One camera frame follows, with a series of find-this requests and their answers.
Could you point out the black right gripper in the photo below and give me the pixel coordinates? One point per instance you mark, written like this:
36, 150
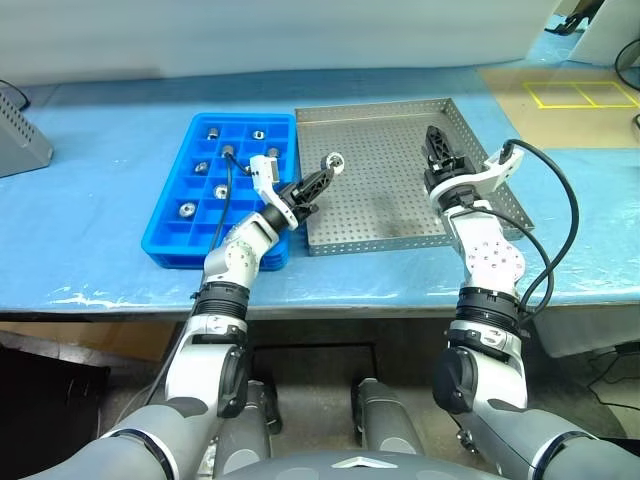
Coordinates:
447, 171

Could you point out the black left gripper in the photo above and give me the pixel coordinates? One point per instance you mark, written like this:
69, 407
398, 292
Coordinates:
295, 197

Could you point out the small metal bearing part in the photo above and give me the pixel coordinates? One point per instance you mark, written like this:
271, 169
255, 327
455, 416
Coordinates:
336, 162

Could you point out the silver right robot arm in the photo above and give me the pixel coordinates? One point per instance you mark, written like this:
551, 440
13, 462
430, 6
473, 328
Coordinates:
487, 250

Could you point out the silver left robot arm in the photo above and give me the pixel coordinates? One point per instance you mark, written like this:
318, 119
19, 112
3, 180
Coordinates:
235, 260

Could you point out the blue compartment tray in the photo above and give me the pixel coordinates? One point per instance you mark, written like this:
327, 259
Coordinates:
170, 235

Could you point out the grey plastic bin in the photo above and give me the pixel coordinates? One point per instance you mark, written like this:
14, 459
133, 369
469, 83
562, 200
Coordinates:
585, 330

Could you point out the grey perforated metal box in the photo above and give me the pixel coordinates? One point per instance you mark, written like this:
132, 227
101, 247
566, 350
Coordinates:
20, 140

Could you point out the perforated metal tray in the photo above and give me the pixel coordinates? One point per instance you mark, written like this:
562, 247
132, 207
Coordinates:
380, 200

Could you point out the white backdrop board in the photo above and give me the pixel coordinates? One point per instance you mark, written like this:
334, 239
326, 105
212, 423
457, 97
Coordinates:
250, 35

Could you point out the black stand foot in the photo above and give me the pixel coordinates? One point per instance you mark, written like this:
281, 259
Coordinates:
567, 25

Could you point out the white upright panel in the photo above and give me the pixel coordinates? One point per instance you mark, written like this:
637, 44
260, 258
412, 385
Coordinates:
600, 30

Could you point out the blue table cover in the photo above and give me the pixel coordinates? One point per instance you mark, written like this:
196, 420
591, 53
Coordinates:
100, 225

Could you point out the grey rounded robot leg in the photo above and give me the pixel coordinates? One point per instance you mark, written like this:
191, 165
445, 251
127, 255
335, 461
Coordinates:
390, 420
250, 430

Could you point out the grey robot torso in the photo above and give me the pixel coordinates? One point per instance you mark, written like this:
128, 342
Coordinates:
360, 467

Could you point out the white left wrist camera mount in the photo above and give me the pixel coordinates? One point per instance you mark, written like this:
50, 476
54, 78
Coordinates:
260, 172

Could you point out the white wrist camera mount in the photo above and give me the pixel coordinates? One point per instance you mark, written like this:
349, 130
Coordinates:
502, 170
260, 172

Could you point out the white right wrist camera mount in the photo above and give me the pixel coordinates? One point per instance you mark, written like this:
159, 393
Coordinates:
502, 170

